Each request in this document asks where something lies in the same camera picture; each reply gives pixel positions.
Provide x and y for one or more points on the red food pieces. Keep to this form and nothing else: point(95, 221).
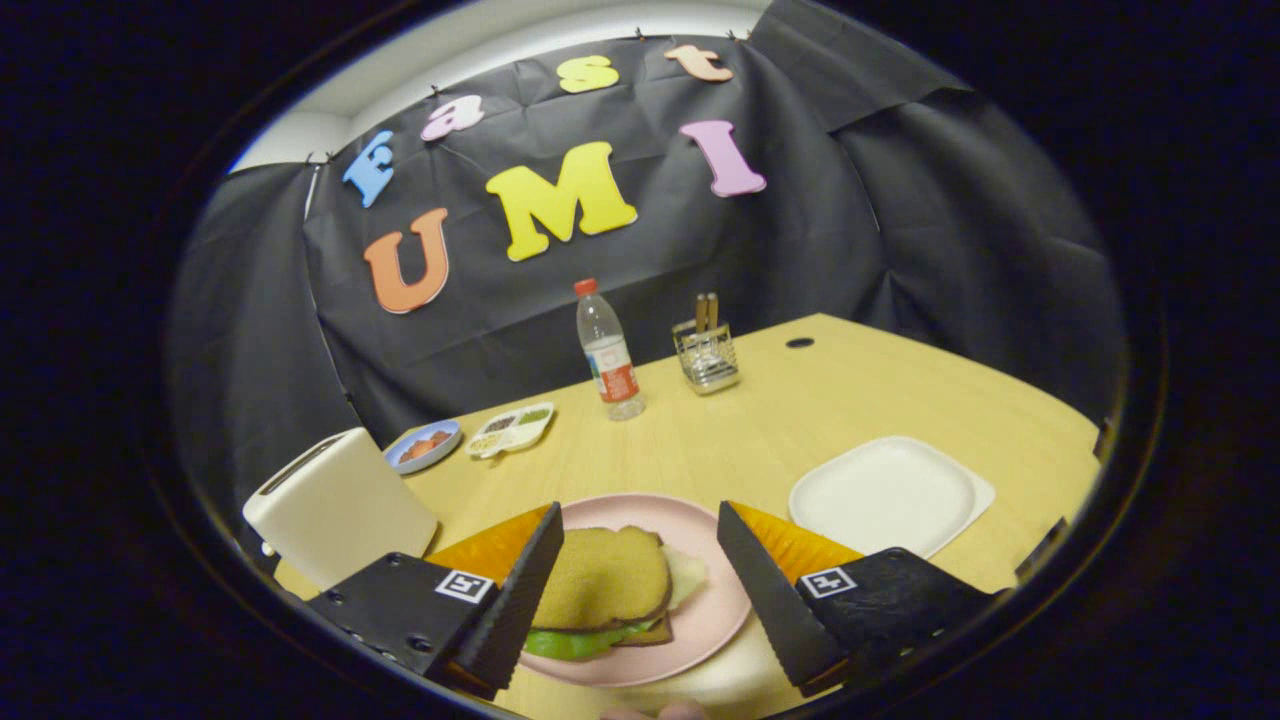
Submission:
point(425, 446)

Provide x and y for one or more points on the black backdrop cloth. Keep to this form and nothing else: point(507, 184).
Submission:
point(950, 220)

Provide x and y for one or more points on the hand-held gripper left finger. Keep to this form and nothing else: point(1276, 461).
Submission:
point(515, 610)

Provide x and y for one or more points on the white divided condiment dish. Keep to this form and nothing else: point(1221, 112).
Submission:
point(505, 440)

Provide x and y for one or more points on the green lettuce leaf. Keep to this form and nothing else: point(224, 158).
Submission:
point(560, 643)

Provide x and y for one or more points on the white square plate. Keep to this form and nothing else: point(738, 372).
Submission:
point(885, 495)

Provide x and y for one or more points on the small blue plate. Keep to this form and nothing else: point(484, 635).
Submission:
point(392, 462)

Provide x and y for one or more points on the clear bottle with red cap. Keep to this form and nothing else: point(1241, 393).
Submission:
point(610, 370)

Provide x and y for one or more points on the brown bread slice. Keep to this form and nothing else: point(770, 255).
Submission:
point(600, 575)
point(655, 633)

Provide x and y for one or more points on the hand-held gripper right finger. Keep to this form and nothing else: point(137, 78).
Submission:
point(770, 610)

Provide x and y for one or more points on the white toaster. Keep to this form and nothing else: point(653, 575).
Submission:
point(340, 510)

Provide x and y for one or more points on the pink round plate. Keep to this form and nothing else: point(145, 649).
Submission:
point(715, 610)

